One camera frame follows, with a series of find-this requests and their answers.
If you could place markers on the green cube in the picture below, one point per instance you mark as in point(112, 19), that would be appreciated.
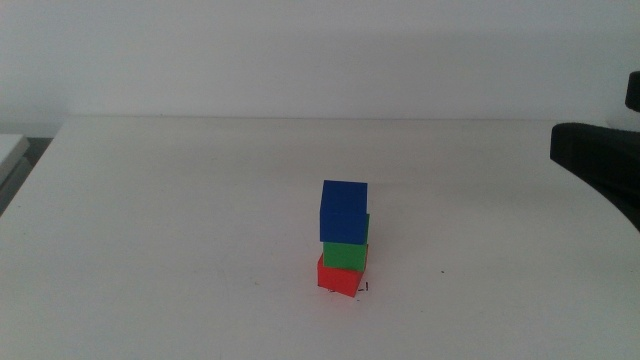
point(345, 256)

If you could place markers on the red cube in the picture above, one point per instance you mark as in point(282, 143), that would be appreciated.
point(339, 282)

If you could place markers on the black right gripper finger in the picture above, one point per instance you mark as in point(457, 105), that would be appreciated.
point(605, 155)

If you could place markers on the blue cube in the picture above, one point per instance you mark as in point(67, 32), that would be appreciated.
point(344, 212)

